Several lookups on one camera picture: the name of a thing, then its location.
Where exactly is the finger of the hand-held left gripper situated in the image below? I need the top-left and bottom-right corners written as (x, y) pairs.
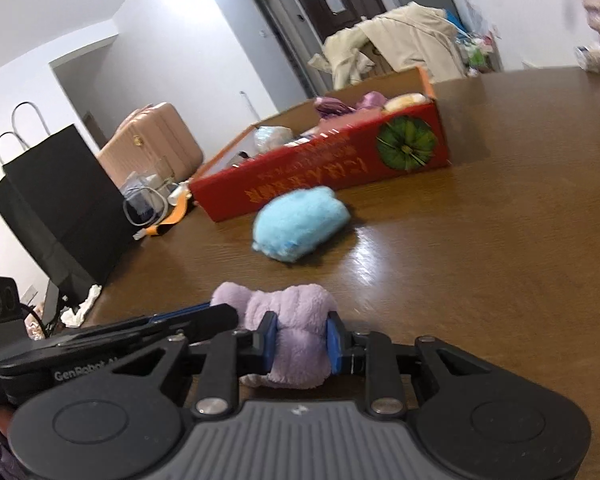
top-left (75, 301), bottom-right (217, 337)
top-left (151, 305), bottom-right (241, 345)

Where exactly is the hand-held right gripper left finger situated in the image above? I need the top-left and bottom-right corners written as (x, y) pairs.
top-left (112, 311), bottom-right (281, 419)

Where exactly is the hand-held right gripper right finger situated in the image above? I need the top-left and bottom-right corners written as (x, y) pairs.
top-left (326, 311), bottom-right (492, 419)

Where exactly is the lilac plush toy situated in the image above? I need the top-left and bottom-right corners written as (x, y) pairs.
top-left (211, 281), bottom-right (339, 390)

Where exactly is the red cardboard box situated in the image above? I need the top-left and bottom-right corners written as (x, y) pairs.
top-left (187, 66), bottom-right (452, 224)

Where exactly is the clear plastic bag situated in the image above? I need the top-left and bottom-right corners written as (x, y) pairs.
top-left (252, 125), bottom-right (295, 154)

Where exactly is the dark purple soft item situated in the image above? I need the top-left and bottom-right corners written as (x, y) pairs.
top-left (314, 96), bottom-right (357, 120)

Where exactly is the light purple soft item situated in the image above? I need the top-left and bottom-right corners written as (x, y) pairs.
top-left (356, 91), bottom-right (389, 111)

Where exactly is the person's left hand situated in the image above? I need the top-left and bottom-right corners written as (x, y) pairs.
top-left (0, 404), bottom-right (17, 438)

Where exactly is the crumpled white tissue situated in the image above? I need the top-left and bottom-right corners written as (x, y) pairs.
top-left (60, 284), bottom-right (104, 329)

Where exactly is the black paper bag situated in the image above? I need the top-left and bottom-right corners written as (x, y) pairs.
top-left (2, 101), bottom-right (131, 221)
top-left (0, 131), bottom-right (142, 291)

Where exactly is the blue plush toy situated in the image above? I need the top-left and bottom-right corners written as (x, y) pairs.
top-left (251, 186), bottom-right (352, 264)

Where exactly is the glass jar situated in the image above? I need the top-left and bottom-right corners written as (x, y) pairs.
top-left (153, 156), bottom-right (177, 186)

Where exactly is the pink suitcase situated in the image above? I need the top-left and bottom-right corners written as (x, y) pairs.
top-left (97, 102), bottom-right (204, 184)

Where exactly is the yellow snack packet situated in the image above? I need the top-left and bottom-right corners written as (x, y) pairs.
top-left (384, 92), bottom-right (427, 111)

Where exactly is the grey side door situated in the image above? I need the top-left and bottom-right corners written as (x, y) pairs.
top-left (242, 0), bottom-right (317, 111)

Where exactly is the brown cardboard carton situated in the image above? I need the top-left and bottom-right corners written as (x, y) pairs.
top-left (362, 42), bottom-right (399, 79)

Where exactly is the beige coat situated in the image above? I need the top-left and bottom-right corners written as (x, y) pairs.
top-left (307, 2), bottom-right (469, 89)

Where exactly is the pile of small colourful items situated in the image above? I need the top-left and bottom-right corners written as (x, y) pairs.
top-left (452, 10), bottom-right (502, 75)

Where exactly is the dark brown entrance door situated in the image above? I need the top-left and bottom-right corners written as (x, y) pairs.
top-left (289, 0), bottom-right (382, 44)

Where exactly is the orange strap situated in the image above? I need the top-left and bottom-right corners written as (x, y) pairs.
top-left (135, 194), bottom-right (197, 239)

